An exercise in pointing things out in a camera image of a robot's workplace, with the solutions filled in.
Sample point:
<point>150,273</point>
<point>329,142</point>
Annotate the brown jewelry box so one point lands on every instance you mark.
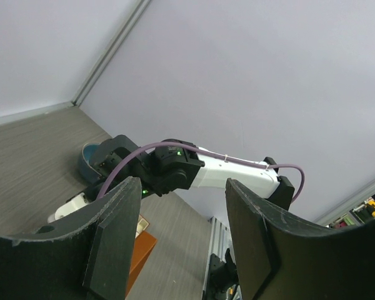
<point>143,247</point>

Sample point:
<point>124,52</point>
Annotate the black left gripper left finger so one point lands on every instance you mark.
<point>85,255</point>

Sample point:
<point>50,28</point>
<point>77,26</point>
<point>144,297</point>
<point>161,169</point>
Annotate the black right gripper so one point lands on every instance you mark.
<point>92,191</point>

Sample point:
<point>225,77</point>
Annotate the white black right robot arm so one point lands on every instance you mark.
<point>172,164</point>

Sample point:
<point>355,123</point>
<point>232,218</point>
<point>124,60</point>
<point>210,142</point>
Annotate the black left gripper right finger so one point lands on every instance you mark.
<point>281,256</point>

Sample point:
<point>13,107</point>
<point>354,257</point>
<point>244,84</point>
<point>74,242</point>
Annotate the blue ceramic bowl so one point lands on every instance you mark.
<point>87,172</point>

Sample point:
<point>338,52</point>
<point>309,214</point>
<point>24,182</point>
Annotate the brown jewelry tray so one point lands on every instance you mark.
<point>142,225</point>

